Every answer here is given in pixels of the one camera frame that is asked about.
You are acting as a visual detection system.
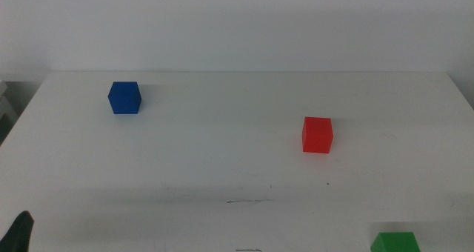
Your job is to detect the blue cube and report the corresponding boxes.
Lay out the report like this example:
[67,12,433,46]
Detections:
[107,81,142,115]

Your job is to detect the red cube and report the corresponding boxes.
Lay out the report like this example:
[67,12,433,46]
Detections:
[301,116,334,155]

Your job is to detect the green cube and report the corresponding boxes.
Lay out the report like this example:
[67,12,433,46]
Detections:
[370,231,421,252]

